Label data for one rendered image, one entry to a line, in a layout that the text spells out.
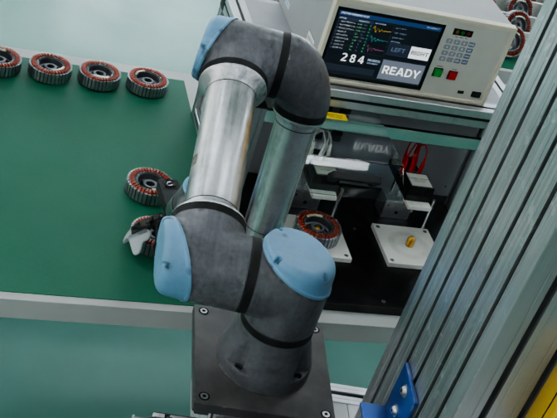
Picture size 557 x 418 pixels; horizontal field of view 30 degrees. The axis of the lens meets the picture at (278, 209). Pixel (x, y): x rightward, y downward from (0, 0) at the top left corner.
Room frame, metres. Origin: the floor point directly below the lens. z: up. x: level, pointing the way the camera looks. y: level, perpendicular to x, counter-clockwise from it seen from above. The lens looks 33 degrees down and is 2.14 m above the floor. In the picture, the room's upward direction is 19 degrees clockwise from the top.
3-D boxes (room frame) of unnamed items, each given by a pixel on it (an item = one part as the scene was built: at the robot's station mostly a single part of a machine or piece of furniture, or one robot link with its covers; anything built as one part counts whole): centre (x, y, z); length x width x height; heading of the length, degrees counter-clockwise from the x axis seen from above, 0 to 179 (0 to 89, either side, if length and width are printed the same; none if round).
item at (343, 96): (2.34, -0.09, 1.09); 0.68 x 0.44 x 0.05; 112
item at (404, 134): (2.14, -0.17, 1.03); 0.62 x 0.01 x 0.03; 112
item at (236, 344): (1.24, -0.05, 1.09); 0.15 x 0.15 x 0.10
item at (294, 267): (1.24, -0.05, 1.20); 0.13 x 0.12 x 0.14; 100
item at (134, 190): (1.99, 0.30, 0.77); 0.11 x 0.11 x 0.04
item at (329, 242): (2.00, -0.10, 0.80); 0.11 x 0.11 x 0.04
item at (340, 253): (2.00, -0.10, 0.78); 0.15 x 0.15 x 0.01; 22
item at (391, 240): (2.09, -0.32, 0.78); 0.15 x 0.15 x 0.01; 22
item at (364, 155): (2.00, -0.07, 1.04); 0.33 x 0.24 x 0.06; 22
